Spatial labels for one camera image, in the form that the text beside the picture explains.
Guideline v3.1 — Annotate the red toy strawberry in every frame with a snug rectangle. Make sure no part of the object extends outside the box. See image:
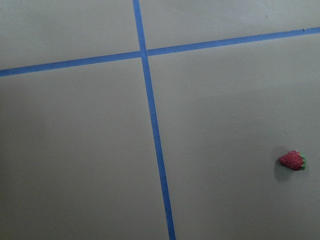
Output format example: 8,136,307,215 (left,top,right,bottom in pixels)
278,150,307,171

